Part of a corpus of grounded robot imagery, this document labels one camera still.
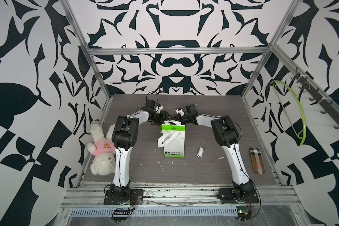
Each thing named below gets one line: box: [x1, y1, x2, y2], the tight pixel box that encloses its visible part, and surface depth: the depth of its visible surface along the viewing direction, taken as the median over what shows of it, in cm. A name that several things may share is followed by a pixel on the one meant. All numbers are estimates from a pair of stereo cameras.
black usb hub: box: [113, 209, 131, 216], surface depth 74 cm
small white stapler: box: [196, 146, 204, 158], surface depth 90 cm
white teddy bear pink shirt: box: [86, 123, 117, 176], surface depth 81 cm
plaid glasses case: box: [249, 147, 266, 176], surface depth 86 cm
